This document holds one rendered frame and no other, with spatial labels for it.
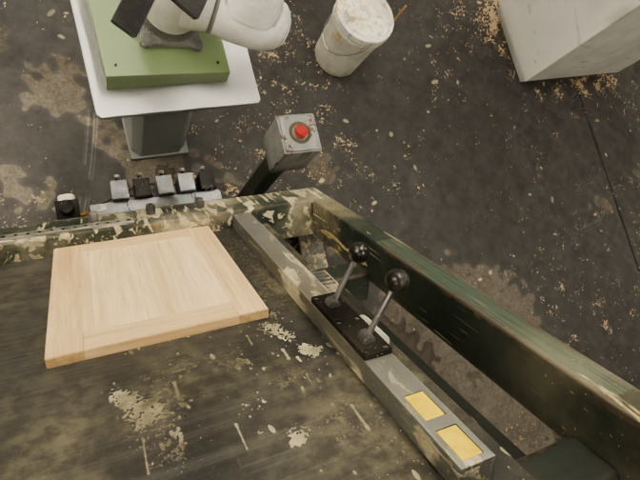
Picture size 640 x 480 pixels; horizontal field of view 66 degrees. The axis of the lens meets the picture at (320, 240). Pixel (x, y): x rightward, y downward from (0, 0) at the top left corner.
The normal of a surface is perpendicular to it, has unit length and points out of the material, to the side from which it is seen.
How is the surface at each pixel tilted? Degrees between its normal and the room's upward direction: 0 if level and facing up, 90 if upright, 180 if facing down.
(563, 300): 0
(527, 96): 0
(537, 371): 90
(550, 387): 90
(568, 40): 90
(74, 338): 58
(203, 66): 4
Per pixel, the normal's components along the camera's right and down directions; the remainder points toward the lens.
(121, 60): 0.42, -0.18
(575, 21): -0.90, 0.20
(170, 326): 0.00, -0.92
